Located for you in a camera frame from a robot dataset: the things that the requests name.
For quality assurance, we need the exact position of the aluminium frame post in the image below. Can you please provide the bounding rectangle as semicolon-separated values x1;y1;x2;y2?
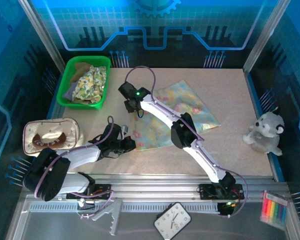
242;0;291;73
17;0;66;73

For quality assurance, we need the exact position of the white black-rimmed clock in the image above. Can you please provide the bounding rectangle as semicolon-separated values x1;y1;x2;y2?
153;201;193;240

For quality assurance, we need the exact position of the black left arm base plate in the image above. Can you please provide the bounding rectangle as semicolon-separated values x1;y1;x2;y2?
66;183;112;201

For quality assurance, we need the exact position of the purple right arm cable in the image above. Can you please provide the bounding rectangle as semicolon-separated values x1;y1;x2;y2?
124;65;249;219

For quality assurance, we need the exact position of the lemon print skirt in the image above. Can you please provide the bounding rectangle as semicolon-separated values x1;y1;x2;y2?
71;64;108;103

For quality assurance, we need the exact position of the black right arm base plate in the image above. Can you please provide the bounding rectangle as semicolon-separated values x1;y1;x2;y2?
198;183;245;201

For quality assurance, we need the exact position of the coloured marker pack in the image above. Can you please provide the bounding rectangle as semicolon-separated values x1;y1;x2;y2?
259;190;290;231

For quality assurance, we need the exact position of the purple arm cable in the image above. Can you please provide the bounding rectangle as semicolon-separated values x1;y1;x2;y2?
33;115;116;220
124;65;249;219

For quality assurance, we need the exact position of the pastel floral skirt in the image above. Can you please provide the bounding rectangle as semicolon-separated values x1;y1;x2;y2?
132;79;222;151

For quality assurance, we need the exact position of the aluminium frame rail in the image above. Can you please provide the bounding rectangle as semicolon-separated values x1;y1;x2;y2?
22;174;291;201

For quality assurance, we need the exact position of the khaki skirt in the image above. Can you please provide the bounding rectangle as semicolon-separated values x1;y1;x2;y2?
69;61;95;83

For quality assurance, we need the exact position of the grey plush toy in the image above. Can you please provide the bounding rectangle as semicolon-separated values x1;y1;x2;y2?
242;106;286;157

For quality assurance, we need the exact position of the green plastic basket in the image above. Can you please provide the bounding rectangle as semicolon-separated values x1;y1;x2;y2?
56;55;112;111

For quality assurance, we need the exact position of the grey slotted cable duct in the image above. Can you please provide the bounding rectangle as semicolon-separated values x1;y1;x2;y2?
28;202;222;214

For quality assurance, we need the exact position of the cream quilted bag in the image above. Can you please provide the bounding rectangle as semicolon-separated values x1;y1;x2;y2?
22;117;85;158

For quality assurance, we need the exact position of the lavender skirt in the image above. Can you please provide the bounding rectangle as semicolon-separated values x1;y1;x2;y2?
62;82;77;101

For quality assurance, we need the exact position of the black controller box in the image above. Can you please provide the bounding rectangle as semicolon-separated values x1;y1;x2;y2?
216;201;235;218

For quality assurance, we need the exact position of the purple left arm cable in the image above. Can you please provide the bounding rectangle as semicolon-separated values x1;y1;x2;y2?
33;115;116;220

